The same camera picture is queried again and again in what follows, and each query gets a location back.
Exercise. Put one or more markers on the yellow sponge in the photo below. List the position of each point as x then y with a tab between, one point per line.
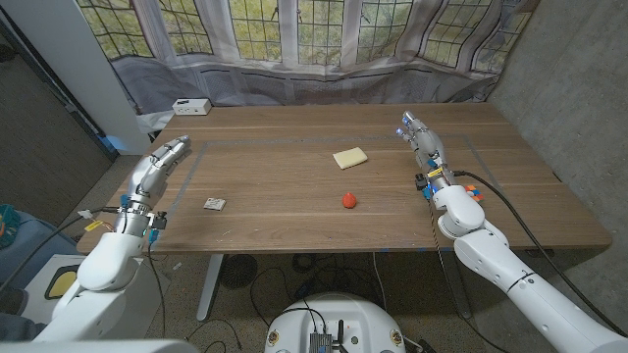
350	158

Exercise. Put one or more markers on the black round fan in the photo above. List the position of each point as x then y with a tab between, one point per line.
238	271

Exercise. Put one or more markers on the small matchbox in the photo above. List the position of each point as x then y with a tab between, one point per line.
215	204

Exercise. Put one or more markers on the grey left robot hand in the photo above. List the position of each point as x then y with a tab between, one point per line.
152	174

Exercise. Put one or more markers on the blue seat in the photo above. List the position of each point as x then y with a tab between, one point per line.
29	245

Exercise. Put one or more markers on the person's jeans leg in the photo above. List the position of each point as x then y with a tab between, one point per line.
17	327

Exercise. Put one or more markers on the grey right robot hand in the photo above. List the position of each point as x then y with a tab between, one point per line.
427	144

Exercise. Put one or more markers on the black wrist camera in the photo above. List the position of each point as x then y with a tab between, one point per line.
159	220
421	181

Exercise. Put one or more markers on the printed window backdrop cloth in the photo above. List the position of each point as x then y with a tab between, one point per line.
314	49

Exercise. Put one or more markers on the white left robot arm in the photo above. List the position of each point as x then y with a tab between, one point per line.
108	265

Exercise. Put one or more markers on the multicoloured puzzle cube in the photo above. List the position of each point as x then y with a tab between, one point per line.
475	192

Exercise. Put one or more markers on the white power strip box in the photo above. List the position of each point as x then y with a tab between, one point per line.
191	106

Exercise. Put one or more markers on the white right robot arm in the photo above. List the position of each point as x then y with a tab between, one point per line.
515	279

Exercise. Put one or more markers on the white robot torso edge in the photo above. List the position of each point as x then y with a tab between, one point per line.
98	347

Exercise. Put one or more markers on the grey electronics module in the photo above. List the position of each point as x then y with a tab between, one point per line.
320	343

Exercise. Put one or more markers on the white pillar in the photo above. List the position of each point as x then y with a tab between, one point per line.
73	64

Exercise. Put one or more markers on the white pedal platform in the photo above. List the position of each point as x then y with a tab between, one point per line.
142	299

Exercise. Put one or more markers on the red toy strawberry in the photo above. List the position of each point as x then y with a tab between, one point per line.
349	200

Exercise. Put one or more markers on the black yellow foot pedal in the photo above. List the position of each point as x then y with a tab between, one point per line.
61	284

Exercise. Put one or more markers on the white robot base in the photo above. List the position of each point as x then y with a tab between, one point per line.
353	318

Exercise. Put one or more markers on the metal table leg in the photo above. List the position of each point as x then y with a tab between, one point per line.
211	284
458	299

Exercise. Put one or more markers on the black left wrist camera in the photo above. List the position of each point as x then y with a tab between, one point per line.
159	220

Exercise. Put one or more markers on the person's black shoe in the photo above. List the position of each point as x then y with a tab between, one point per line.
12	300

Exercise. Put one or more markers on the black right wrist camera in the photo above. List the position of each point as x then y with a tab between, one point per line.
421	181

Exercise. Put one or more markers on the teal knitted item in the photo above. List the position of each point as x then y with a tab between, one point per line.
6	225

